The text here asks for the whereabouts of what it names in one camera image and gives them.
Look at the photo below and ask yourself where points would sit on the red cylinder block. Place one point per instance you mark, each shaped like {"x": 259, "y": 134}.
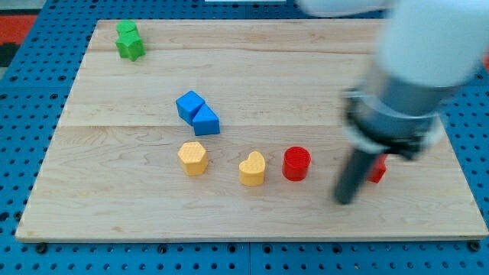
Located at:
{"x": 296, "y": 161}

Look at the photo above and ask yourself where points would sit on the blue cube block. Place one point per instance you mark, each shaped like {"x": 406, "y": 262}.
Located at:
{"x": 188, "y": 105}

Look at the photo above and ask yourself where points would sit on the yellow hexagon block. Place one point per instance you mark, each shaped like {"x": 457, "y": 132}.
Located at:
{"x": 193, "y": 158}

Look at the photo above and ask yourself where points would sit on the blue triangular block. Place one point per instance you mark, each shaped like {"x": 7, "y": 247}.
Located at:
{"x": 206, "y": 122}

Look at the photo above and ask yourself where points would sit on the red block behind rod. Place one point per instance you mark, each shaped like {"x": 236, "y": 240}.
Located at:
{"x": 378, "y": 170}

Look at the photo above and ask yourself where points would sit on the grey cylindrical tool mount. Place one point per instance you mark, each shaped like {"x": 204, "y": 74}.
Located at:
{"x": 385, "y": 114}

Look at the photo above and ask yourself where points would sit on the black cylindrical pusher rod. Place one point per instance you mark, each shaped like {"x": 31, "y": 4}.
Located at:
{"x": 353, "y": 175}

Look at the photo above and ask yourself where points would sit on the green round block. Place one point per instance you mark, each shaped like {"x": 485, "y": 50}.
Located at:
{"x": 125, "y": 27}

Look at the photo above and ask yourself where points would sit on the yellow heart block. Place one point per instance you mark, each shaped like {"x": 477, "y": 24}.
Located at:
{"x": 252, "y": 170}

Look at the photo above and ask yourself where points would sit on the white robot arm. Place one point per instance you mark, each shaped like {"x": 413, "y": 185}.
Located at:
{"x": 426, "y": 51}

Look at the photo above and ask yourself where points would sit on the green star block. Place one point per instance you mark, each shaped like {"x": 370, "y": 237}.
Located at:
{"x": 130, "y": 46}

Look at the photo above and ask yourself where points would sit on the wooden board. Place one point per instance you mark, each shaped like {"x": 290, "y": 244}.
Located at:
{"x": 112, "y": 174}

